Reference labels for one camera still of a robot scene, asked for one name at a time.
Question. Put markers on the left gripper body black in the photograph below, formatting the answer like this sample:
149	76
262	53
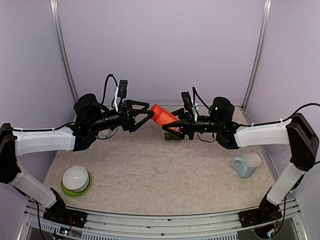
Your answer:
124	118

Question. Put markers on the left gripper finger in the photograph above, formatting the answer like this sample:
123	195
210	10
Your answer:
133	105
138	117

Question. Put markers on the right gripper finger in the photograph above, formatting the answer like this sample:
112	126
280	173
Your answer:
179	113
176	128

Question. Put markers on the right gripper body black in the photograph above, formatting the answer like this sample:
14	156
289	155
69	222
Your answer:
190	125

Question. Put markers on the orange pill bottle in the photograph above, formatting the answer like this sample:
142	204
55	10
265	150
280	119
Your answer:
162	116

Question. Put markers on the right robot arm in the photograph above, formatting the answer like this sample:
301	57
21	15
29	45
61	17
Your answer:
294	131

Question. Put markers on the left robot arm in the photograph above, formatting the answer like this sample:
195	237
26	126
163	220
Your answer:
92	117

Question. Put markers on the light blue mug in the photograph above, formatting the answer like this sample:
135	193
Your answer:
247	164

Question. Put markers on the white bowl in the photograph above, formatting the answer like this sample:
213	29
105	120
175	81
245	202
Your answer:
76	179

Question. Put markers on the green plate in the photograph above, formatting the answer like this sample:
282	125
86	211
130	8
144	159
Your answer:
75	194

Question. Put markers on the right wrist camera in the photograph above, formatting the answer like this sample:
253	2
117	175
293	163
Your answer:
190	106

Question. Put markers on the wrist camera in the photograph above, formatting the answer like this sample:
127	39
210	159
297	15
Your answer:
190	106
120	94

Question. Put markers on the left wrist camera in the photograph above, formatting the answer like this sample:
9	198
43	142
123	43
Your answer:
120	94

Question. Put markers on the aluminium front rail frame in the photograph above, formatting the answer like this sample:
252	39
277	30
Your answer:
97	225

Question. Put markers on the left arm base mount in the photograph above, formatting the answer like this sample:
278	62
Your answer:
65	216

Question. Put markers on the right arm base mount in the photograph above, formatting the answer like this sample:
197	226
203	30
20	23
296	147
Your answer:
263	214

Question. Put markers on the left aluminium corner post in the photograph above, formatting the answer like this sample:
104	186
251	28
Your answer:
54	6

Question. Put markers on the aluminium corner post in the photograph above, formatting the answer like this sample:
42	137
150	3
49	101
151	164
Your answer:
258	53
54	6

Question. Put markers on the right aluminium corner post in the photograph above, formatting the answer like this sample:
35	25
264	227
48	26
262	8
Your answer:
258	53

